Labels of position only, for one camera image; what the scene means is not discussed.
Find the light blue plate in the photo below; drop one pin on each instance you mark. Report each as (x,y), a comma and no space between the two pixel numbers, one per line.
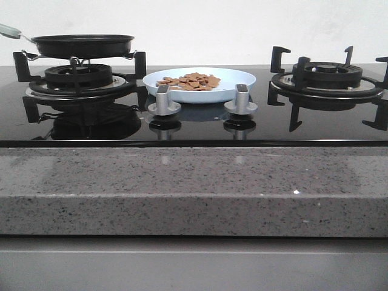
(224,92)

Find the brown meat pieces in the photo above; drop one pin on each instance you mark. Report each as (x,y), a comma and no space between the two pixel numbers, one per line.
(191,82)

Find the black frying pan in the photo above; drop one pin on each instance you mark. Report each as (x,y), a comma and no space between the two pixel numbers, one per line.
(82,46)

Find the left silver stove knob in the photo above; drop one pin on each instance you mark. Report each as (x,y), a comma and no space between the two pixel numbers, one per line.
(163,105)

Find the silver stove knob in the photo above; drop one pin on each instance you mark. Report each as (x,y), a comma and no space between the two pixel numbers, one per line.
(163,105)
(240,104)

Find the right silver stove knob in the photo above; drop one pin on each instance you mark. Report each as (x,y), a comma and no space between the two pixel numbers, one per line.
(240,104)

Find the left black pan support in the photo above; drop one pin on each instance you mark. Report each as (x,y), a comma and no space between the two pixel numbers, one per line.
(79,90)

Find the black pan support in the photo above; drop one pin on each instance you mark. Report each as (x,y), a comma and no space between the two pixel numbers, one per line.
(79,90)
(291,85)

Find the right black pan support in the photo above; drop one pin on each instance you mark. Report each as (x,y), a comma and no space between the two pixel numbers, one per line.
(291,85)

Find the left black burner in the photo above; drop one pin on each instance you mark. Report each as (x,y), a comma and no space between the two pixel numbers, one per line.
(88,76)

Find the black burner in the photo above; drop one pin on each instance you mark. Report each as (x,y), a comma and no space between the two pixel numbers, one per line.
(88,76)
(331,75)

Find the black glass gas stove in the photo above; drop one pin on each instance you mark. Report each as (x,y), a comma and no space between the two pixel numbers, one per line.
(123,121)

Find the right black burner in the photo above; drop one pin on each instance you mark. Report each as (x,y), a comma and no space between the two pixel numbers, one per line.
(331,75)

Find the grey cabinet front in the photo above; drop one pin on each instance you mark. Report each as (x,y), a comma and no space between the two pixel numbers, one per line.
(119,263)

